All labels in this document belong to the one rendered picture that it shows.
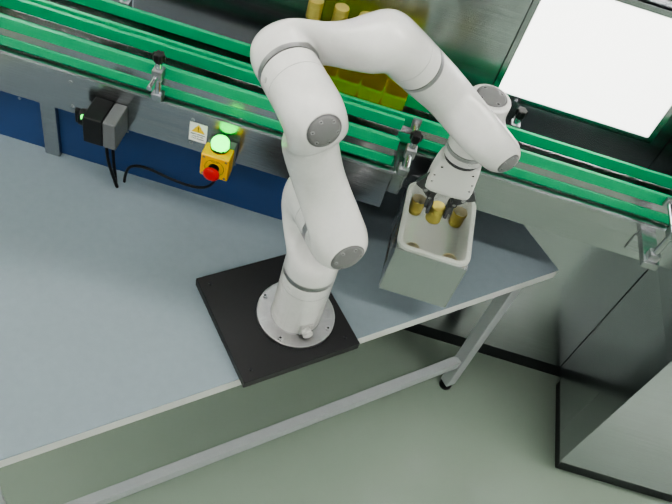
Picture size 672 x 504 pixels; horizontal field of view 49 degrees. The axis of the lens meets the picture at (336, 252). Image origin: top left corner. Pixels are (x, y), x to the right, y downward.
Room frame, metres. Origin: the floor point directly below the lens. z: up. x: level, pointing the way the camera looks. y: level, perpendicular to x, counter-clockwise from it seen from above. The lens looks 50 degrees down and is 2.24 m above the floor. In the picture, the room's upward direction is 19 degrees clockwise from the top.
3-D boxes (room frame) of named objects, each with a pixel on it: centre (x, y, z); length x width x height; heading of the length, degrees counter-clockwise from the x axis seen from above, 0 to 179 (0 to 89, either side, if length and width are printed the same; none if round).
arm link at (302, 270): (1.04, 0.06, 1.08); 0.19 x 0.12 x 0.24; 39
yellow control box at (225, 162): (1.24, 0.34, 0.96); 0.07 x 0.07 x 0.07; 3
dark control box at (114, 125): (1.22, 0.62, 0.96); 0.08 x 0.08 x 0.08; 3
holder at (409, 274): (1.26, -0.20, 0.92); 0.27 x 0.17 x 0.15; 3
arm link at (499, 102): (1.19, -0.19, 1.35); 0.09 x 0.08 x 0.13; 40
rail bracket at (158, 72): (1.25, 0.51, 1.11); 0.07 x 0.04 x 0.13; 3
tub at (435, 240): (1.23, -0.20, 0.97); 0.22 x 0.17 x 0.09; 3
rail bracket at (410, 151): (1.33, -0.09, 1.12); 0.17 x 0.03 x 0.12; 3
